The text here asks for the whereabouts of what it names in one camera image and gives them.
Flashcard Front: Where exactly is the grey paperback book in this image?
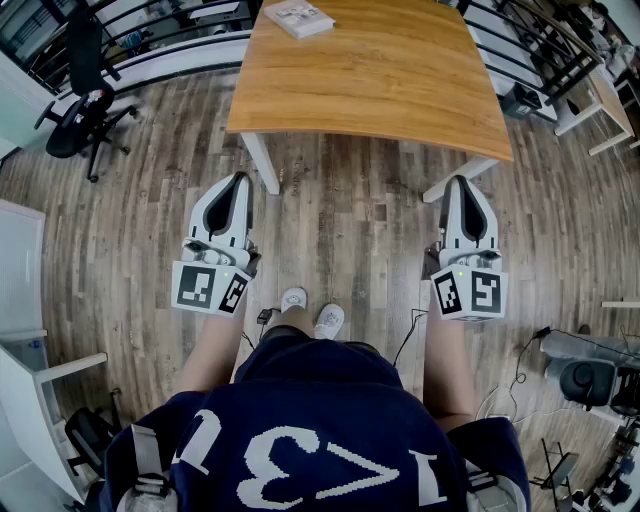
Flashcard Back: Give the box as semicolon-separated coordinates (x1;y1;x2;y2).
263;0;337;41

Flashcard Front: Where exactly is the black folding stand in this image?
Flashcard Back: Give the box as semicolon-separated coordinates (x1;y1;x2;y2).
528;437;582;507

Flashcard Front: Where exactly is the white panel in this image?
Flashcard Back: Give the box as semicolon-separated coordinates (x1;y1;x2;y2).
0;198;47;342

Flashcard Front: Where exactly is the person's left forearm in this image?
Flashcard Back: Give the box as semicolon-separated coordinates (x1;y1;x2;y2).
175;299;250;396

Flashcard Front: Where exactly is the white shoe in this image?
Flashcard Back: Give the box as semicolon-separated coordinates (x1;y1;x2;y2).
279;286;309;314
313;303;346;341

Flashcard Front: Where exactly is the black box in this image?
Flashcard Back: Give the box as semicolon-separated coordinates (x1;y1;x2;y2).
498;82;545;121

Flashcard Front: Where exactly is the person's leg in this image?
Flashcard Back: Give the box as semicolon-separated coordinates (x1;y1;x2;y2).
279;304;319;335

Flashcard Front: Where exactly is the black office chair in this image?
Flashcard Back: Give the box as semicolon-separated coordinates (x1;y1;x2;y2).
33;0;140;184

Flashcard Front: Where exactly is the grey and black machine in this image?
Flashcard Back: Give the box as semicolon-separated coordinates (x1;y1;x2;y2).
541;329;640;417

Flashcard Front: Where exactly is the white shelf unit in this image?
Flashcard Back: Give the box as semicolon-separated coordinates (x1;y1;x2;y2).
0;343;109;504

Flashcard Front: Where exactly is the wooden desk with white legs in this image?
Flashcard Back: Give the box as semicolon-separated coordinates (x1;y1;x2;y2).
553;63;637;157

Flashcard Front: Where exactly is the white table leg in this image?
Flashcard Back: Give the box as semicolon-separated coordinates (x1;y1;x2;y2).
239;131;282;197
422;155;501;204

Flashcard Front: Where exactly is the black metal railing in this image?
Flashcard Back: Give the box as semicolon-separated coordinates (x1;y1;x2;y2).
0;0;604;107

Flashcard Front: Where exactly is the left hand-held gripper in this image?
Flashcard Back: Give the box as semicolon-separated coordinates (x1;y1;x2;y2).
171;172;262;316

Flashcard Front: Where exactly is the black mesh chair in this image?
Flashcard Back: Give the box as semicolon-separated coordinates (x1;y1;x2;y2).
63;388;125;477

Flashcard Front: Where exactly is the grey backpack strap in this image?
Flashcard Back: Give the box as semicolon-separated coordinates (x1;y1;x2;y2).
463;458;524;512
129;423;172;504

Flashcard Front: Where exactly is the person's right forearm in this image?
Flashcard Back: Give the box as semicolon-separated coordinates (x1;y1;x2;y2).
422;294;476;432

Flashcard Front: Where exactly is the white cable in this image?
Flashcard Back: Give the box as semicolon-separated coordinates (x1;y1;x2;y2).
473;383;566;426

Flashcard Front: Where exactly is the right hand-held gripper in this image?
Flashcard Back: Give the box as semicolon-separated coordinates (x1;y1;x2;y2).
422;175;510;322

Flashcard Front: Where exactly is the navy printed shirt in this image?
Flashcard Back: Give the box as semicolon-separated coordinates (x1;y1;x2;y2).
98;327;532;512

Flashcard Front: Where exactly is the black cable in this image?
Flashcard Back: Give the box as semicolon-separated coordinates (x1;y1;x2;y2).
513;325;553;386
392;308;430;370

